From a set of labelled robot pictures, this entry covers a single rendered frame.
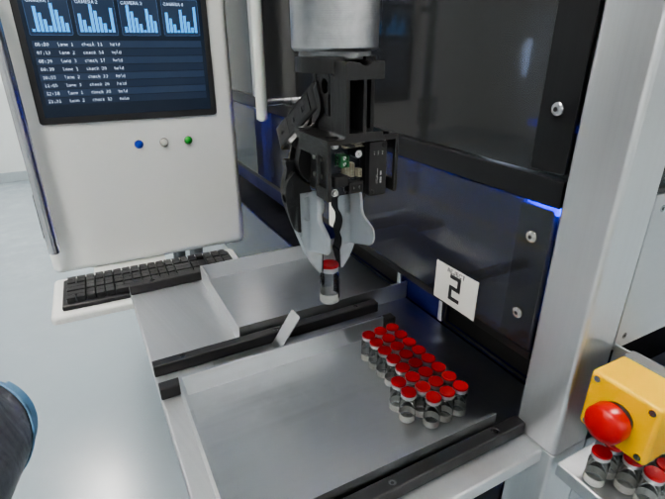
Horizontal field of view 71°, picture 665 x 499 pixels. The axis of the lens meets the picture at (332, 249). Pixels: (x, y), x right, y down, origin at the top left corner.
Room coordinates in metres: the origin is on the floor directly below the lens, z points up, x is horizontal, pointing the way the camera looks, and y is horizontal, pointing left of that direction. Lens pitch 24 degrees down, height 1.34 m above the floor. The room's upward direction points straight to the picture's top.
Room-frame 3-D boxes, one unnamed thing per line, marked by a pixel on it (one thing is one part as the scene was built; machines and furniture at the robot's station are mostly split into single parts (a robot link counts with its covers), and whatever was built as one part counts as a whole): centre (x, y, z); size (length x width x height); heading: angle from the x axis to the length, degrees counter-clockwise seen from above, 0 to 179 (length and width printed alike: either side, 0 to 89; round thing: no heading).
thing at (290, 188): (0.45, 0.03, 1.21); 0.05 x 0.02 x 0.09; 118
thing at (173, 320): (0.66, 0.05, 0.87); 0.70 x 0.48 x 0.02; 28
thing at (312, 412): (0.49, 0.00, 0.90); 0.34 x 0.26 x 0.04; 118
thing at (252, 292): (0.84, 0.07, 0.90); 0.34 x 0.26 x 0.04; 118
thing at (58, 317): (1.07, 0.46, 0.79); 0.45 x 0.28 x 0.03; 117
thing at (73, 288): (1.03, 0.44, 0.82); 0.40 x 0.14 x 0.02; 117
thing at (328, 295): (0.45, 0.00, 1.10); 0.02 x 0.02 x 0.04
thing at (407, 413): (0.48, -0.10, 0.90); 0.02 x 0.02 x 0.05
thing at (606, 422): (0.36, -0.28, 0.99); 0.04 x 0.04 x 0.04; 28
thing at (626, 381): (0.38, -0.32, 1.00); 0.08 x 0.07 x 0.07; 118
